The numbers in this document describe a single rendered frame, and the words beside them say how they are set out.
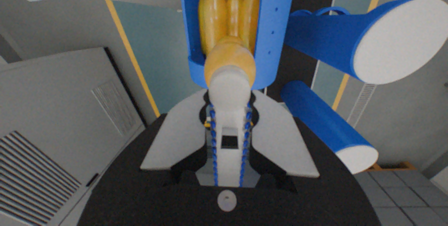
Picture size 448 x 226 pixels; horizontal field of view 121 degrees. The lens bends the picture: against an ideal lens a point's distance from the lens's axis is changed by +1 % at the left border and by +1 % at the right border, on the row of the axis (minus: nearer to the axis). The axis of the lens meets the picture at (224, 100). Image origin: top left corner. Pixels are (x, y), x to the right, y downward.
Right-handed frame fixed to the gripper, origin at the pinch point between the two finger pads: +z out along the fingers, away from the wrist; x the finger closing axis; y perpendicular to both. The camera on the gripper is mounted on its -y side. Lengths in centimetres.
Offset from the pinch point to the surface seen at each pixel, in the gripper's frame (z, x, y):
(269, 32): 21.3, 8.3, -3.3
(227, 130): 48, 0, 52
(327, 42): 56, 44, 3
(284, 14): 24.3, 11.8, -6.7
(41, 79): 70, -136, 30
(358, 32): 42, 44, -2
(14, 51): 140, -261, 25
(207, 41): 30.5, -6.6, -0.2
